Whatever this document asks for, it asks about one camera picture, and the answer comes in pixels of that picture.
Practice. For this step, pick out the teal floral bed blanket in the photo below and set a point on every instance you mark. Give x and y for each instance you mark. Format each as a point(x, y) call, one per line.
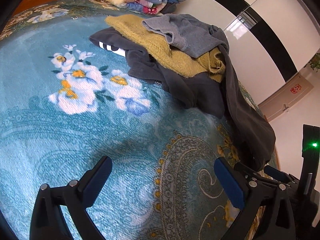
point(66, 102)

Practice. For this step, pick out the dark grey sweatpants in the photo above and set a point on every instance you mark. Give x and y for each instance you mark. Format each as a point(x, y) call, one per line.
point(253, 136)

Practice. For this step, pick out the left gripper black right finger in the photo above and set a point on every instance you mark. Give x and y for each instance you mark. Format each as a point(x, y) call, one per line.
point(248, 200)

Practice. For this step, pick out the blue-grey sweatshirt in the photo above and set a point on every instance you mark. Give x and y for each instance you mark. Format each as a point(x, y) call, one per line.
point(187, 33)

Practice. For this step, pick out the white black wardrobe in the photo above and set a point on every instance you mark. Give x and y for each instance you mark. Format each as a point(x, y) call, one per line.
point(270, 40)

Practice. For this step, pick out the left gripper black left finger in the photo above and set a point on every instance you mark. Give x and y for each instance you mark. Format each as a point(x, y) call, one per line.
point(48, 222)

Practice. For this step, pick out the green potted plant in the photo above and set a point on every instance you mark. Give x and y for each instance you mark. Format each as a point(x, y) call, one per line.
point(314, 63)

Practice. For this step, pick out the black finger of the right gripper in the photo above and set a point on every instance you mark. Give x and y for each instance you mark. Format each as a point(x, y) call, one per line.
point(279, 175)
point(244, 174)

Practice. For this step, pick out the mustard yellow knit sweater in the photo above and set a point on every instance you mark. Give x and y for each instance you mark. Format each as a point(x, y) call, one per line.
point(131, 27)

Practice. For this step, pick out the beige door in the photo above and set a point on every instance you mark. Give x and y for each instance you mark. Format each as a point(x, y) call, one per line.
point(286, 97)

